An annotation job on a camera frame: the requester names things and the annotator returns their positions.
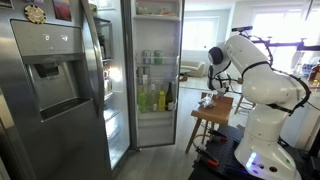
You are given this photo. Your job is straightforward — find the stainless steel fridge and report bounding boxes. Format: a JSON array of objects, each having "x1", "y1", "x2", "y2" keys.
[{"x1": 0, "y1": 0, "x2": 125, "y2": 180}]

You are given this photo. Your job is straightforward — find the round fridge magnet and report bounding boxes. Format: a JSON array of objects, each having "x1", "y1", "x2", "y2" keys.
[{"x1": 24, "y1": 5, "x2": 46, "y2": 24}]

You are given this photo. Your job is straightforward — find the wooden stool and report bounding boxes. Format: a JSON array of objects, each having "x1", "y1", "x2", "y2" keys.
[{"x1": 185, "y1": 95, "x2": 233, "y2": 153}]

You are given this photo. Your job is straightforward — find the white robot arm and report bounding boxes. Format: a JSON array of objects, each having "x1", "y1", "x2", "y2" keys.
[{"x1": 208, "y1": 35, "x2": 310, "y2": 180}]

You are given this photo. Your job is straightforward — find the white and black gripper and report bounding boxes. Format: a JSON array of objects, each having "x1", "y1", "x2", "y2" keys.
[{"x1": 207, "y1": 66, "x2": 230, "y2": 96}]

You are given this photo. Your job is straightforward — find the open fridge door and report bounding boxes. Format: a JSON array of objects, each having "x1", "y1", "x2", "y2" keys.
[{"x1": 123, "y1": 0, "x2": 184, "y2": 149}]

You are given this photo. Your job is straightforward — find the cream sofa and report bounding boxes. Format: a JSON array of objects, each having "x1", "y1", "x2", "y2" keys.
[{"x1": 181, "y1": 61, "x2": 206, "y2": 77}]

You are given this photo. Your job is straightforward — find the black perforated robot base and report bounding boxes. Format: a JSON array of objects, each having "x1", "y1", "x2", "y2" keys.
[{"x1": 188, "y1": 125, "x2": 261, "y2": 180}]

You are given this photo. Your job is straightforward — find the yellow drink bottle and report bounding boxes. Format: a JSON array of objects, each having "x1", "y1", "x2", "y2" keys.
[{"x1": 158, "y1": 85, "x2": 165, "y2": 112}]

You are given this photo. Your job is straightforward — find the green can on shelf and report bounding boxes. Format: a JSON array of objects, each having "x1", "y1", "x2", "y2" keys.
[{"x1": 154, "y1": 50, "x2": 163, "y2": 65}]

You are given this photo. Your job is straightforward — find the red handled clamp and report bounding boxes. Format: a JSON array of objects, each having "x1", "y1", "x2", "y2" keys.
[{"x1": 196, "y1": 146, "x2": 219, "y2": 167}]

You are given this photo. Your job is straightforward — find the green soda bottle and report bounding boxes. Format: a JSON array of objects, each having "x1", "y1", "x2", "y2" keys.
[{"x1": 138, "y1": 87, "x2": 147, "y2": 113}]

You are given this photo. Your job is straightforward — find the crumpled plastic bag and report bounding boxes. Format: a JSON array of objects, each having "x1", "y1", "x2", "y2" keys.
[{"x1": 198, "y1": 94, "x2": 216, "y2": 108}]

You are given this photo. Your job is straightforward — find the dark green wine bottle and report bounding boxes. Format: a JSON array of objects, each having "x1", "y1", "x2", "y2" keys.
[{"x1": 165, "y1": 83, "x2": 174, "y2": 111}]

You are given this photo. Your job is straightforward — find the blue and white can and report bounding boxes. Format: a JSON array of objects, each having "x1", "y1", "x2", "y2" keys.
[{"x1": 142, "y1": 50, "x2": 151, "y2": 64}]

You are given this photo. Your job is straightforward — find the black camera on boom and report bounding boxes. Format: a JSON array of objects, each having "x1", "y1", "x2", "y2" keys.
[{"x1": 231, "y1": 26, "x2": 253, "y2": 32}]

